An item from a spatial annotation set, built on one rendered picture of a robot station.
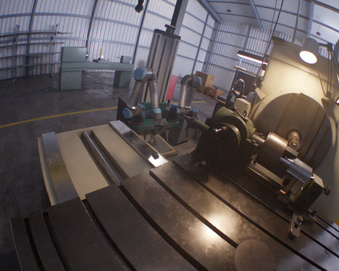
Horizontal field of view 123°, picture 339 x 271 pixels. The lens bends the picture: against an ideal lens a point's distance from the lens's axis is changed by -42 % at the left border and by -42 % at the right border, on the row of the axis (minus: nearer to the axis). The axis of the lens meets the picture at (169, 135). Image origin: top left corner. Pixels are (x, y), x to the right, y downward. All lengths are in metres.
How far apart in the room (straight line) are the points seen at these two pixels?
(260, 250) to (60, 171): 1.16
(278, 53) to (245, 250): 1.17
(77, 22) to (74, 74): 4.57
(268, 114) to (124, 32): 10.06
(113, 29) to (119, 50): 1.46
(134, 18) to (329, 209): 11.25
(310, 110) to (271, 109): 0.27
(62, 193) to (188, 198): 0.70
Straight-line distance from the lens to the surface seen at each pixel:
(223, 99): 3.21
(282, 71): 1.22
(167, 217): 0.59
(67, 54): 5.59
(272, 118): 1.11
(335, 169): 1.35
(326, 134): 1.14
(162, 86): 1.95
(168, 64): 1.91
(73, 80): 5.72
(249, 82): 3.49
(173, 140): 2.93
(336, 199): 1.47
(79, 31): 9.63
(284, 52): 1.26
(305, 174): 0.92
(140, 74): 1.41
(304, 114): 1.09
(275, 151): 0.83
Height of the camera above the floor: 1.49
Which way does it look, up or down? 27 degrees down
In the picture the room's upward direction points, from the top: 15 degrees clockwise
